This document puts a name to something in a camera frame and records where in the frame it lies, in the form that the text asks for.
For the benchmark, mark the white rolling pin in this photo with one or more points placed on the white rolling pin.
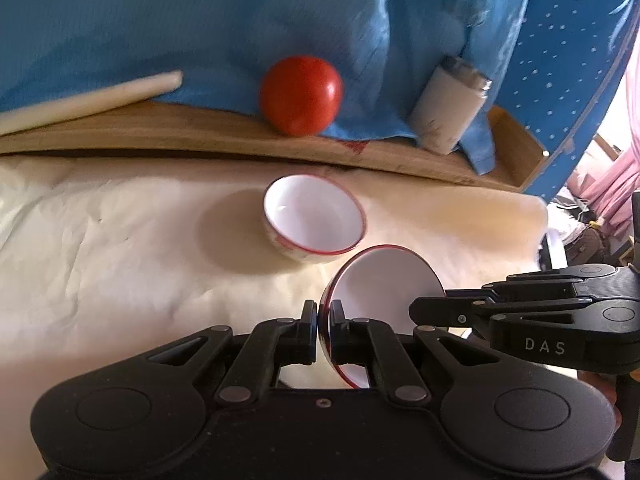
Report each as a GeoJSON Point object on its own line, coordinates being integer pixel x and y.
{"type": "Point", "coordinates": [90, 100]}

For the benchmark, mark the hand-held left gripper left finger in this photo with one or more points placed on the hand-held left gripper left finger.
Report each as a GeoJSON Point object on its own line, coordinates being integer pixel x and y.
{"type": "Point", "coordinates": [306, 332]}

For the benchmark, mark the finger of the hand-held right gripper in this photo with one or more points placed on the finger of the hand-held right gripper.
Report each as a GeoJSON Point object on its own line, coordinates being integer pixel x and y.
{"type": "Point", "coordinates": [450, 310]}
{"type": "Point", "coordinates": [550, 282]}

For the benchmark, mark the cream paper table cover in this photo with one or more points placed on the cream paper table cover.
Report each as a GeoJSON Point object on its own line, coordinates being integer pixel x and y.
{"type": "Point", "coordinates": [125, 250]}

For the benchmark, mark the wooden shelf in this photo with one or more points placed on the wooden shelf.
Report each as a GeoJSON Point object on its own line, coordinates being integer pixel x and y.
{"type": "Point", "coordinates": [175, 135]}

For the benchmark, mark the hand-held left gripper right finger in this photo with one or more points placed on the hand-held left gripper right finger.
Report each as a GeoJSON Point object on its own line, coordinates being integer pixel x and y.
{"type": "Point", "coordinates": [342, 332]}

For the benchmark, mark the blue polka dot wardrobe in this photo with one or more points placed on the blue polka dot wardrobe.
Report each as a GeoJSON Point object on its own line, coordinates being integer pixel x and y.
{"type": "Point", "coordinates": [565, 60]}

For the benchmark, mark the pink cloth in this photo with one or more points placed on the pink cloth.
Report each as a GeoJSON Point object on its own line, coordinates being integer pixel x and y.
{"type": "Point", "coordinates": [617, 160]}

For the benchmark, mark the white thermos flask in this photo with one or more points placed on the white thermos flask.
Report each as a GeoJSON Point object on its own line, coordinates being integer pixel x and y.
{"type": "Point", "coordinates": [445, 110]}

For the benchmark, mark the light blue coat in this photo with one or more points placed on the light blue coat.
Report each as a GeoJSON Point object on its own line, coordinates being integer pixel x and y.
{"type": "Point", "coordinates": [175, 20]}

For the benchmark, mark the white bowl red rim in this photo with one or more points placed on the white bowl red rim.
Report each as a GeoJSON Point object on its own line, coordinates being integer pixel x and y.
{"type": "Point", "coordinates": [387, 285]}
{"type": "Point", "coordinates": [315, 215]}

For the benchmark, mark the red tomato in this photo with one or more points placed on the red tomato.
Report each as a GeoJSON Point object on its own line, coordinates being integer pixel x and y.
{"type": "Point", "coordinates": [300, 95]}

